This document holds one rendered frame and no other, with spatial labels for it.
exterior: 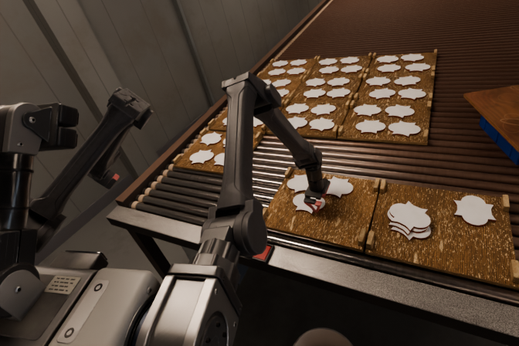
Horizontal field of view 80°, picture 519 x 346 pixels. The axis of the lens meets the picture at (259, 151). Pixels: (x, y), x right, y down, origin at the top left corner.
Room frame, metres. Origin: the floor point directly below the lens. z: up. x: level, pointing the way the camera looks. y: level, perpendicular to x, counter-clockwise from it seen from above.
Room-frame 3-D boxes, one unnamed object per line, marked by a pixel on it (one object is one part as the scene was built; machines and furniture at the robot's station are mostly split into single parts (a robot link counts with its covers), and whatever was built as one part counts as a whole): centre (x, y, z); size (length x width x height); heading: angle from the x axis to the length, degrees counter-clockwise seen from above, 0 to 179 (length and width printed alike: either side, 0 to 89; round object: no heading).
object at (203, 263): (0.32, 0.13, 1.45); 0.09 x 0.08 x 0.12; 69
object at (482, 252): (0.65, -0.52, 0.93); 0.41 x 0.35 x 0.02; 55
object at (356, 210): (0.89, -0.18, 0.93); 0.41 x 0.35 x 0.02; 54
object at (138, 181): (2.92, -0.40, 0.90); 4.04 x 0.06 x 0.10; 145
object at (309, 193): (0.88, -0.17, 1.05); 0.10 x 0.07 x 0.07; 143
